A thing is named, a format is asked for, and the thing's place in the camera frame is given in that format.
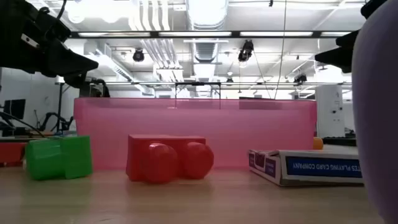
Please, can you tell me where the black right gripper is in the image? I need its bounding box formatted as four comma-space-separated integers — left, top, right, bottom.
314, 0, 388, 74

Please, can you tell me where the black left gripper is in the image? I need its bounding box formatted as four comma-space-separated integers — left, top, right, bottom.
18, 0, 100, 90

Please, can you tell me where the purple foam die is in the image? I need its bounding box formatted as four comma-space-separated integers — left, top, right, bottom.
351, 0, 398, 224

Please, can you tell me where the long green toy block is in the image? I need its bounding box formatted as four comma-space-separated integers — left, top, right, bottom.
25, 135, 93, 181

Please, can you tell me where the small red toy cube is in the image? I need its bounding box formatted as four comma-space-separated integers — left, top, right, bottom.
0, 142, 28, 166

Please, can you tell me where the red two-stud toy block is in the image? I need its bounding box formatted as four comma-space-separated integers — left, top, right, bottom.
126, 134, 215, 184

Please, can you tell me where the playing card box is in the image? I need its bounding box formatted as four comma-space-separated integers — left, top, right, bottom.
248, 148, 364, 187

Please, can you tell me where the pink translucent plastic bin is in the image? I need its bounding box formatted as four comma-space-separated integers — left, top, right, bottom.
73, 97, 318, 171

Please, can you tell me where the white cabinet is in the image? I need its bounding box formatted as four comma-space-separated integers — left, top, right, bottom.
315, 84, 345, 139

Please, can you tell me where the black hanging spotlight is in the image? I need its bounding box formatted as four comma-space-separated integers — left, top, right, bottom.
132, 48, 146, 62
238, 39, 254, 63

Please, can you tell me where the black computer monitor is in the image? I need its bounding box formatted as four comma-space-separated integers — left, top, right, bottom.
2, 98, 27, 121

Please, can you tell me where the black ceiling light bar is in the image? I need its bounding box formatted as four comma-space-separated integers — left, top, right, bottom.
70, 30, 352, 39

